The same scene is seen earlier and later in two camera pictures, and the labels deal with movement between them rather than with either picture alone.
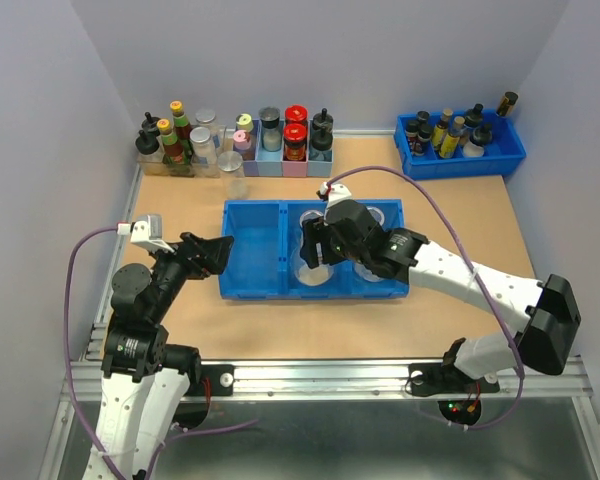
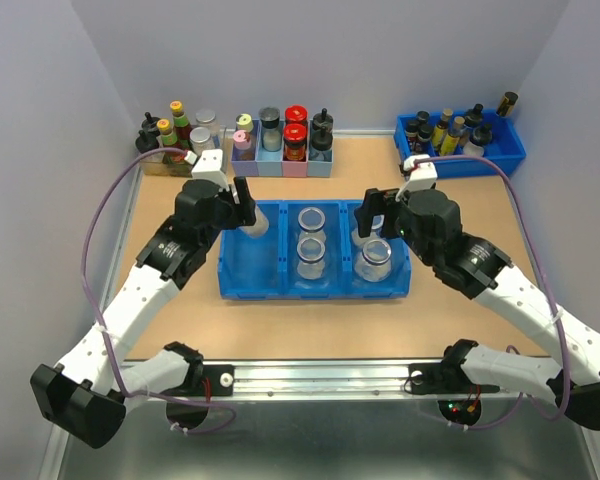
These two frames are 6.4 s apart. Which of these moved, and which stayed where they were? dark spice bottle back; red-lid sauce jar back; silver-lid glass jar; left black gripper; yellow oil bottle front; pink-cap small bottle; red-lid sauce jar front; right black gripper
Moved: left black gripper; silver-lid glass jar; right black gripper
Stayed: dark spice bottle back; red-lid sauce jar front; yellow oil bottle front; pink-cap small bottle; red-lid sauce jar back
